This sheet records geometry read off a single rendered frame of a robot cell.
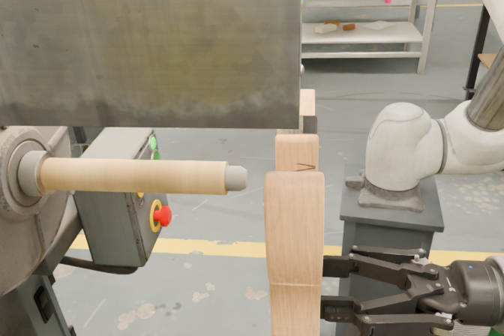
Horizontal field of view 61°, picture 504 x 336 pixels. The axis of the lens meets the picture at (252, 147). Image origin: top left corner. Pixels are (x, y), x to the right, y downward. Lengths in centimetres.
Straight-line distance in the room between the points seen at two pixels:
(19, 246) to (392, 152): 93
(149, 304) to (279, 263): 167
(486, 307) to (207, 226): 186
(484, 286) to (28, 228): 50
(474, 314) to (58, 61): 50
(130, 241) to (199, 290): 125
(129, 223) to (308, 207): 47
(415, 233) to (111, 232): 84
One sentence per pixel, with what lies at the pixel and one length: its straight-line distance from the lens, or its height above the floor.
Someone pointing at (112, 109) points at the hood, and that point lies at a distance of 22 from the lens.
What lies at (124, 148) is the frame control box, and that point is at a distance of 77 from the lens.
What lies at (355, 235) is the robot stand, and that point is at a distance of 131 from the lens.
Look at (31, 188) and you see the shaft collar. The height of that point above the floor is 125.
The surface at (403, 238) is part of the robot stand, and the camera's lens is 131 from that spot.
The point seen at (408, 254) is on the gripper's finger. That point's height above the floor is 106.
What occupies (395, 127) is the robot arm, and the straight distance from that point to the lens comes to 118.
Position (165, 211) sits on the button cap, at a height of 99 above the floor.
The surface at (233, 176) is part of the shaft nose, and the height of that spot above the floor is 126.
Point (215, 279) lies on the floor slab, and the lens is 204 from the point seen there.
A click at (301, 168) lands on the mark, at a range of 45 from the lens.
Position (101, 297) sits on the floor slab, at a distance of 210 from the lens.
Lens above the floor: 148
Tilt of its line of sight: 30 degrees down
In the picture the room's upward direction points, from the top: 3 degrees counter-clockwise
